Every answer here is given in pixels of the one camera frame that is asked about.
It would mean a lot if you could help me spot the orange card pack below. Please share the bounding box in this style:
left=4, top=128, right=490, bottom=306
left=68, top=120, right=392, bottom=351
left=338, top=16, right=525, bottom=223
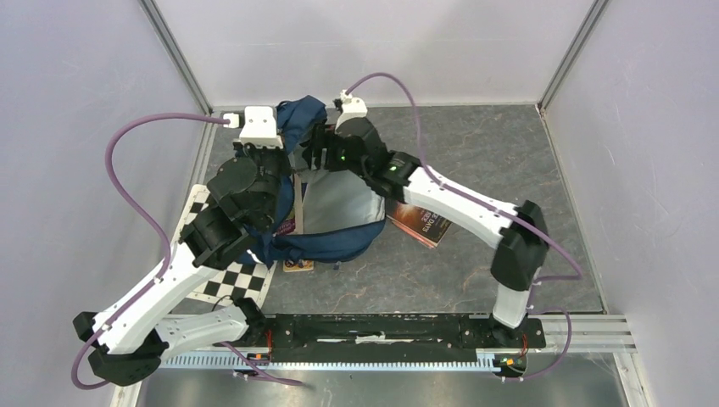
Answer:
left=282, top=259, right=315, bottom=273

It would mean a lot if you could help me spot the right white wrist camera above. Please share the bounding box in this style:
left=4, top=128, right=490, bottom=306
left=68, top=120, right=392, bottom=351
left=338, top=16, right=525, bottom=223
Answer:
left=333, top=89, right=368, bottom=129

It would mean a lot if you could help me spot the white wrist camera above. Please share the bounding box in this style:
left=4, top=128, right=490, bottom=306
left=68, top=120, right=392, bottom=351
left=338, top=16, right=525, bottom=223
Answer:
left=221, top=106, right=284, bottom=149
left=333, top=89, right=368, bottom=129

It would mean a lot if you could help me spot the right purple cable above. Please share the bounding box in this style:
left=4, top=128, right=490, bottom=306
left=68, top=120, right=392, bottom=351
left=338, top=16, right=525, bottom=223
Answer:
left=343, top=72, right=585, bottom=383

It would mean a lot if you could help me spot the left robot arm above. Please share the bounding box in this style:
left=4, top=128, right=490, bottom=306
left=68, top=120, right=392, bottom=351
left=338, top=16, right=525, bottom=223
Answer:
left=73, top=144, right=290, bottom=386

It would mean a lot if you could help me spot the navy blue backpack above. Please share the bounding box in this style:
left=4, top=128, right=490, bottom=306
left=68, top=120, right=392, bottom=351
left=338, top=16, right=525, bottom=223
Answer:
left=237, top=96, right=386, bottom=265

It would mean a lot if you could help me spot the Three Days dark book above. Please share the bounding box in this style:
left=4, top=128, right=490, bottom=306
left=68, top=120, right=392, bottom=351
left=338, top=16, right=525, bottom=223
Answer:
left=385, top=199, right=452, bottom=248

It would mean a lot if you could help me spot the checkerboard calibration board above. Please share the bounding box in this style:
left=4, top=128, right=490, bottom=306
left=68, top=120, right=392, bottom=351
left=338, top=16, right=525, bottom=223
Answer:
left=170, top=184, right=277, bottom=307

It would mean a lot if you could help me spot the purple Treehouse book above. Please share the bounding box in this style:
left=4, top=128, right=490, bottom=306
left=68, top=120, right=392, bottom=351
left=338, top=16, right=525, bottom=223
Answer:
left=275, top=216, right=297, bottom=236

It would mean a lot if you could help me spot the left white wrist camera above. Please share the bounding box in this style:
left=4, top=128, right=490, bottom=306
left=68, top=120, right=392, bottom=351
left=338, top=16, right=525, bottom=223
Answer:
left=221, top=106, right=284, bottom=149

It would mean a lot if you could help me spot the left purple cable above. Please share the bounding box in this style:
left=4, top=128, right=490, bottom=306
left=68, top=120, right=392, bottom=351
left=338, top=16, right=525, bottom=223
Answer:
left=70, top=113, right=304, bottom=391

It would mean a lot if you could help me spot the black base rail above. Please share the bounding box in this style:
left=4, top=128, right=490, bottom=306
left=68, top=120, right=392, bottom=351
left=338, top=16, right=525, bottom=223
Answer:
left=233, top=314, right=547, bottom=363

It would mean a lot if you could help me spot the purple cable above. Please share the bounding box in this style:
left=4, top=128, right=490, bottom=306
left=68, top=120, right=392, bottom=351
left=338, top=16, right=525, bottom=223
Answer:
left=70, top=113, right=304, bottom=391
left=343, top=72, right=585, bottom=383

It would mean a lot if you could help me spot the aluminium frame rail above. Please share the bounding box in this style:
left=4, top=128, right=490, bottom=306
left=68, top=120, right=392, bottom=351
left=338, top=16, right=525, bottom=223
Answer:
left=159, top=314, right=636, bottom=375

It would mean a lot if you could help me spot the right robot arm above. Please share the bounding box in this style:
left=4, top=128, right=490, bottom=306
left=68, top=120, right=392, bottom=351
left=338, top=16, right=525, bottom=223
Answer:
left=300, top=118, right=549, bottom=346

